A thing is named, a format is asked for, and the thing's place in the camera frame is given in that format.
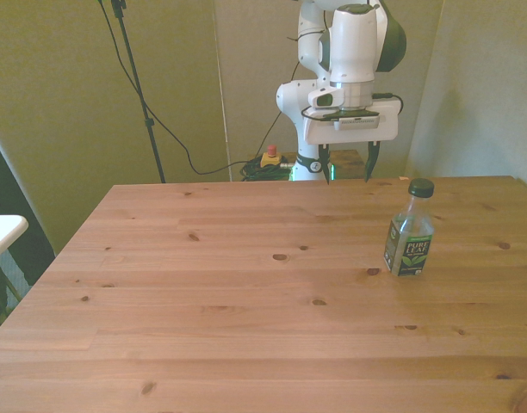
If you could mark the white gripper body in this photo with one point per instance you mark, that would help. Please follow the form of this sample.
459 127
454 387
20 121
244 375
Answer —
354 129

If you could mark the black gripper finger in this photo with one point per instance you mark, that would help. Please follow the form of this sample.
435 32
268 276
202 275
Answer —
369 163
324 165

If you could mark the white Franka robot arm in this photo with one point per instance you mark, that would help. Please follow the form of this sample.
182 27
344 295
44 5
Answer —
351 43

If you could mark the clear Pure Leaf bottle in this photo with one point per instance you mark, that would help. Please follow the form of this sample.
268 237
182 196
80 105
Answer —
410 234

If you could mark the yellow emergency stop button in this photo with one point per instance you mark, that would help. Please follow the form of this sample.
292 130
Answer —
272 158

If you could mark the white side table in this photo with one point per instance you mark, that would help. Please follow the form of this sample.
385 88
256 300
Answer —
1 234

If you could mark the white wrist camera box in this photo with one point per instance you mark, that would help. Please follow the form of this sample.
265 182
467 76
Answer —
328 100

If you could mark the black camera stand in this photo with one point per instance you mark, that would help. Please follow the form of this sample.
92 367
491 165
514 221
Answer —
138 86

